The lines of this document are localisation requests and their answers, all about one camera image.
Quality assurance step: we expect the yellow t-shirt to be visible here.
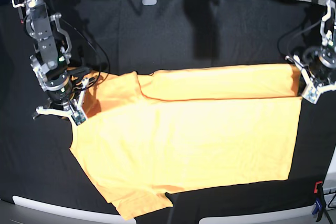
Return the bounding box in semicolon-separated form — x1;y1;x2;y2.
70;63;301;220

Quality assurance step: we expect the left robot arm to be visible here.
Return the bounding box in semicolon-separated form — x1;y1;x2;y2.
285;0;335;104

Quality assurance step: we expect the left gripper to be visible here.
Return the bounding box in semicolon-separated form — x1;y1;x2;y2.
285;46;336;103

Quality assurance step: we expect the black tablecloth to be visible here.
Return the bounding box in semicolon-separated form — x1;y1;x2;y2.
1;0;335;223

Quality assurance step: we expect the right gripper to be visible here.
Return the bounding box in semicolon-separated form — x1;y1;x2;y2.
30;55;88;126

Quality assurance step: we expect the red black clamp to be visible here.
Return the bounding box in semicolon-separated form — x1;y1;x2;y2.
312;181;326;222

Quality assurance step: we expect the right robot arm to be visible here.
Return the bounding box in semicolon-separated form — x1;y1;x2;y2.
12;0;91;126

